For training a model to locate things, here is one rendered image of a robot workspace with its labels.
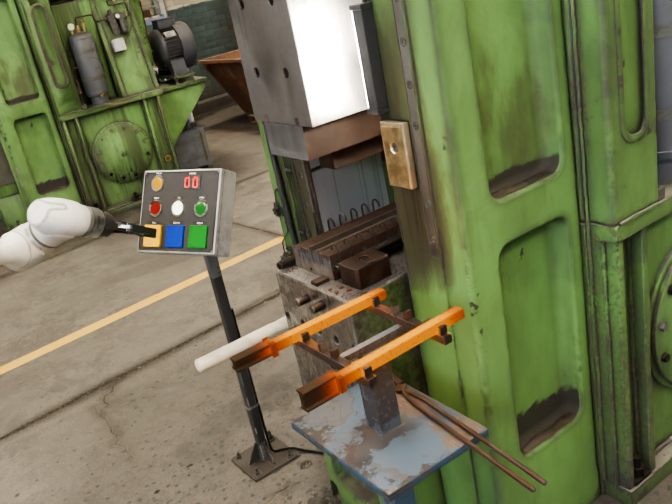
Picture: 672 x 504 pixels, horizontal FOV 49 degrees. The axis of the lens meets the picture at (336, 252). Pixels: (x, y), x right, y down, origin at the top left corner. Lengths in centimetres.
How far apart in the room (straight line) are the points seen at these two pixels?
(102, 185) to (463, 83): 539
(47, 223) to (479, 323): 117
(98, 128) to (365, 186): 461
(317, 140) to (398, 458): 84
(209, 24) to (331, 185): 895
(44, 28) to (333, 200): 461
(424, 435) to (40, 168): 547
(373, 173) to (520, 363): 78
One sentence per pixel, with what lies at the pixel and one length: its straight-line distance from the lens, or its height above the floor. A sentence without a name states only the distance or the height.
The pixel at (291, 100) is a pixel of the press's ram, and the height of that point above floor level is 143.
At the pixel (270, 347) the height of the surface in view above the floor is 98.
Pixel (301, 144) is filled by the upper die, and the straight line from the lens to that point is 200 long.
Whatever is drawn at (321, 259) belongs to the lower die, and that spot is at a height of 97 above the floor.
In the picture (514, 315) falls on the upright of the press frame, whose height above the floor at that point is 76.
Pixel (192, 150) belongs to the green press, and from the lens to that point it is 749.
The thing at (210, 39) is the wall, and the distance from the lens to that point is 1121.
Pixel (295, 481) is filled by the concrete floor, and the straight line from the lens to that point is 289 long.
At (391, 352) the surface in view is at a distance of 158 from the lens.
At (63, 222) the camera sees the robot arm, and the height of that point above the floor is 124.
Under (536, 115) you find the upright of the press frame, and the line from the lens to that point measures 204.
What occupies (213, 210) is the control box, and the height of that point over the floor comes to 108.
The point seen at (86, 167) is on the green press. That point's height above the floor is 47.
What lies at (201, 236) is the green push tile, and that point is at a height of 101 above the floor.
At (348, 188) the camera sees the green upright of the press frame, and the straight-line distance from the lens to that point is 240.
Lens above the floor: 176
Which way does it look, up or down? 22 degrees down
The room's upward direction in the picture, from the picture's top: 12 degrees counter-clockwise
